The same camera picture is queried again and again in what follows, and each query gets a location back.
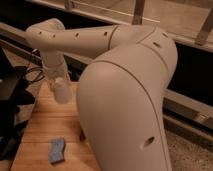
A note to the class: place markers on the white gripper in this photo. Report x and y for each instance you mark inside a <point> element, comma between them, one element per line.
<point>59,71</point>

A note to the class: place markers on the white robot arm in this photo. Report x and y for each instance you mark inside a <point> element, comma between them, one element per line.
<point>120,93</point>

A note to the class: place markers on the black equipment at left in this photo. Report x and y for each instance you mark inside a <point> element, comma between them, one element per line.
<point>12,94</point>

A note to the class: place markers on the dark red oblong object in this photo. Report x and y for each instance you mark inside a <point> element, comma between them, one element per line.
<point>82,136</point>

